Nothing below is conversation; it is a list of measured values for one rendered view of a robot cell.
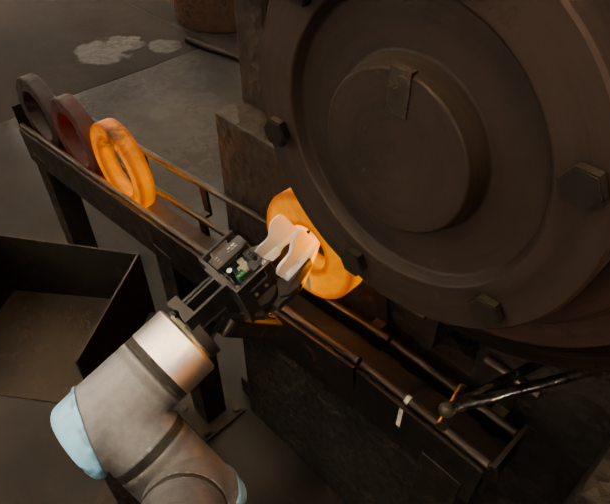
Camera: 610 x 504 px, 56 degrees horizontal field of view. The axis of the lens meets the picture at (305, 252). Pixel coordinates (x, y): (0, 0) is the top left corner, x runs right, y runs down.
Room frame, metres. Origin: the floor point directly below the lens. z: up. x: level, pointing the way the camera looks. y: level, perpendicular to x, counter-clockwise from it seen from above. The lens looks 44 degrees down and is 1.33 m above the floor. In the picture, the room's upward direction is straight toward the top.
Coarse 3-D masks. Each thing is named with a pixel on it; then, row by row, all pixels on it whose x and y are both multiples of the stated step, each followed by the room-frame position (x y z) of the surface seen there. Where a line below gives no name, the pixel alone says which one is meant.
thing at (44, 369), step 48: (0, 240) 0.67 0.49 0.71; (0, 288) 0.65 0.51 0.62; (48, 288) 0.66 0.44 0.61; (96, 288) 0.64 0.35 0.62; (144, 288) 0.62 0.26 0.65; (0, 336) 0.57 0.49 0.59; (48, 336) 0.56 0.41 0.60; (96, 336) 0.48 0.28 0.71; (0, 384) 0.48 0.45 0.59; (48, 384) 0.47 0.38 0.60
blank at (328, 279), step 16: (288, 192) 0.56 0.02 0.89; (272, 208) 0.57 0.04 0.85; (288, 208) 0.55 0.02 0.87; (304, 224) 0.53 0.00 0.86; (320, 240) 0.51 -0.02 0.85; (320, 256) 0.55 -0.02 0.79; (336, 256) 0.49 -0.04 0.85; (320, 272) 0.51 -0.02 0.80; (336, 272) 0.49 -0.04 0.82; (320, 288) 0.51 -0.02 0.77; (336, 288) 0.49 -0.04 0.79; (352, 288) 0.49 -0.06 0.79
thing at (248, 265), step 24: (240, 240) 0.48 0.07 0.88; (216, 264) 0.45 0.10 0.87; (240, 264) 0.46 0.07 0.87; (264, 264) 0.44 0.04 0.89; (216, 288) 0.43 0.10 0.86; (240, 288) 0.41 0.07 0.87; (264, 288) 0.45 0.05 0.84; (192, 312) 0.39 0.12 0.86; (216, 312) 0.41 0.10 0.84; (240, 312) 0.43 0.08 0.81; (264, 312) 0.44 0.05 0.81
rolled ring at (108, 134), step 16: (96, 128) 0.93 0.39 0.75; (112, 128) 0.90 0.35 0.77; (96, 144) 0.95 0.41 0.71; (112, 144) 0.89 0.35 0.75; (128, 144) 0.88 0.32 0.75; (112, 160) 0.96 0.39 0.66; (128, 160) 0.85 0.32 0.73; (144, 160) 0.87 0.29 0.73; (112, 176) 0.94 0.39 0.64; (144, 176) 0.85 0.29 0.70; (128, 192) 0.91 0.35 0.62; (144, 192) 0.84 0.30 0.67
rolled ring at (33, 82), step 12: (24, 84) 1.17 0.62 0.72; (36, 84) 1.16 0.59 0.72; (24, 96) 1.21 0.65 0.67; (36, 96) 1.14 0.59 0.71; (48, 96) 1.14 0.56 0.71; (24, 108) 1.22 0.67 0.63; (36, 108) 1.23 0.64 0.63; (48, 108) 1.12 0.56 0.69; (36, 120) 1.21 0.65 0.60; (48, 120) 1.12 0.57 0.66; (48, 132) 1.19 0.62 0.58; (60, 144) 1.11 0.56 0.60
